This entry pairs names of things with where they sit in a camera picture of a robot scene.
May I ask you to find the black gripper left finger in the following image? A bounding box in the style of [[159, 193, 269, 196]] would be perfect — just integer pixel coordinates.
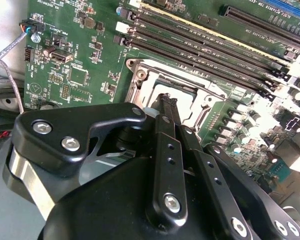
[[2, 93, 189, 231]]

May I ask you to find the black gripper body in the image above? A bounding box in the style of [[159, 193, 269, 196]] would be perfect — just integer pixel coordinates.
[[37, 155, 228, 240]]

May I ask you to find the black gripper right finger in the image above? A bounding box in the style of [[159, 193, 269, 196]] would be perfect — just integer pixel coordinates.
[[168, 96, 300, 240]]

